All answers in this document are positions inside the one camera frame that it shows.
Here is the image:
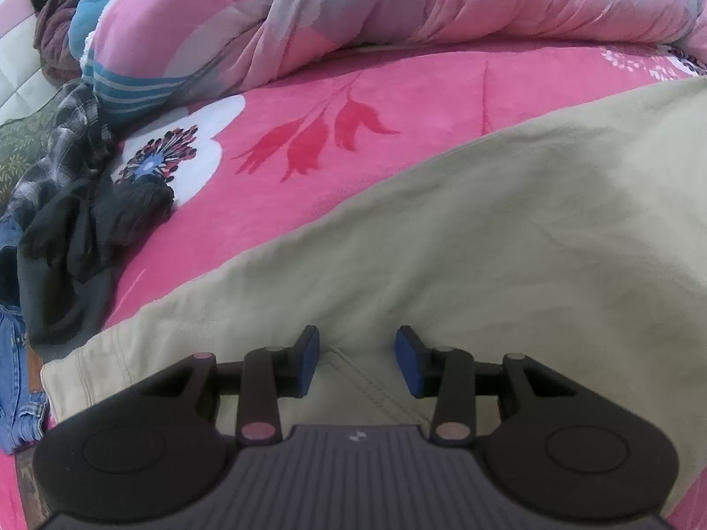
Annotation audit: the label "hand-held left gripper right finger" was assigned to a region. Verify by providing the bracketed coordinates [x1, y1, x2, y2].
[395, 325, 581, 447]

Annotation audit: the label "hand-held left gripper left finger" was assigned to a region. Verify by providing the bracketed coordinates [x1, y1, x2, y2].
[135, 325, 322, 447]

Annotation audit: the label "beige pants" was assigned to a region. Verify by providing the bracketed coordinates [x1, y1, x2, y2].
[41, 74, 707, 514]

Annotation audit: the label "pink floral bed blanket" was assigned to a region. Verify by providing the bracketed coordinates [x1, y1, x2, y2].
[0, 38, 707, 530]

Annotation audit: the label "dark grey garment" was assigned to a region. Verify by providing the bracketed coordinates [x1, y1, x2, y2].
[16, 177, 175, 346]

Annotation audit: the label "blue denim shorts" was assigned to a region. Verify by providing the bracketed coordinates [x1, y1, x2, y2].
[0, 215, 50, 451]

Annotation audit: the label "black white plaid shirt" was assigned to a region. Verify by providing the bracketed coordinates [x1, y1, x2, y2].
[0, 80, 119, 233]

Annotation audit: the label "pink grey floral quilt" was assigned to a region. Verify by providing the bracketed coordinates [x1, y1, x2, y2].
[91, 0, 707, 122]

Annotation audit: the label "green patterned pillow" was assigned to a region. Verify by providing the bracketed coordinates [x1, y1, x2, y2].
[0, 110, 61, 216]

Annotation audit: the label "blue striped blanket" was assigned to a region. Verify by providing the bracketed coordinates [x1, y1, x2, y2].
[72, 0, 194, 133]

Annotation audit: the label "maroon blanket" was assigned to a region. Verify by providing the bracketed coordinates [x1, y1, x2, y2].
[33, 0, 92, 86]

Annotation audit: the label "white quilted headboard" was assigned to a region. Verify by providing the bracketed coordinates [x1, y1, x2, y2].
[0, 0, 61, 128]

